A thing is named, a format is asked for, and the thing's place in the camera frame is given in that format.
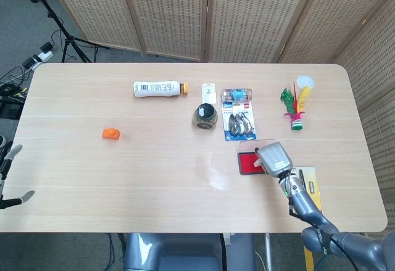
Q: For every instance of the blue packaged binder clips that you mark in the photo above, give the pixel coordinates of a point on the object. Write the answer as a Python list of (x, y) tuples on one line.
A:
[(237, 123)]

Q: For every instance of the wooden woven folding screen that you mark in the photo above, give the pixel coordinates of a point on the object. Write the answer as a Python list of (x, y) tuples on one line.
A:
[(169, 15)]

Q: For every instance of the white round plastic lid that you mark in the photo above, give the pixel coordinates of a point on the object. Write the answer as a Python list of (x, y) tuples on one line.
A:
[(304, 80)]

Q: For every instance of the white label drink bottle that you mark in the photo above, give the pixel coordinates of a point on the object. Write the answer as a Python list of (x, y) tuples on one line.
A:
[(154, 89)]

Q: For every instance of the black floor box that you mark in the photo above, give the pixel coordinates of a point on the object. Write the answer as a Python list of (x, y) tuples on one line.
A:
[(9, 107)]

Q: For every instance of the yellow packaged tool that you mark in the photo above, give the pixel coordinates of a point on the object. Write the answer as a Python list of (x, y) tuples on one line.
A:
[(313, 187)]

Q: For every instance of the small orange block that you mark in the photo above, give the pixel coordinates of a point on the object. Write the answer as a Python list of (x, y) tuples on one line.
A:
[(111, 134)]

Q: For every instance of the glass jar black lid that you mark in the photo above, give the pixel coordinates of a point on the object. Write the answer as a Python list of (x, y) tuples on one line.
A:
[(204, 116)]

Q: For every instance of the black tripod stand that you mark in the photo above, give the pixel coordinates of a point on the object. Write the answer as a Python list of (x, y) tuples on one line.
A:
[(66, 38)]

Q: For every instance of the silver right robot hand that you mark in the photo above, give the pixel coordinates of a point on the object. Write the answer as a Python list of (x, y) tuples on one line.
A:
[(274, 158)]

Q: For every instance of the red ink pad clear lid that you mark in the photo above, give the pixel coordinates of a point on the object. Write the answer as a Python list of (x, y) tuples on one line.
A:
[(247, 164)]

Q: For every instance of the colourful feather shuttlecock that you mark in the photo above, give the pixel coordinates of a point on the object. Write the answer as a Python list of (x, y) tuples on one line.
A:
[(297, 119)]

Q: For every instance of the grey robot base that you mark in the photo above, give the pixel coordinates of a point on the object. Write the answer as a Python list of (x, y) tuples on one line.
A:
[(185, 252)]

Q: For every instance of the black grey left robot hand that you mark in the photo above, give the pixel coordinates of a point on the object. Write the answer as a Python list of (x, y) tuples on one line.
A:
[(12, 155)]

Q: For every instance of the white table leg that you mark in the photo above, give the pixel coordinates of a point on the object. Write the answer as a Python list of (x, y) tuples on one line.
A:
[(268, 251)]

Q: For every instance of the white power strip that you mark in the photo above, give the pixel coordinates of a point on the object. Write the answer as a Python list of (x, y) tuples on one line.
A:
[(41, 56)]

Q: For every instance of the white ID card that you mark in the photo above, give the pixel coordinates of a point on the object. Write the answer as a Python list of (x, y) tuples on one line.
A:
[(209, 93)]

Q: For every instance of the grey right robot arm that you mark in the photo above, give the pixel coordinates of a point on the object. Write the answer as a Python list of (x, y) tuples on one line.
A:
[(308, 209)]

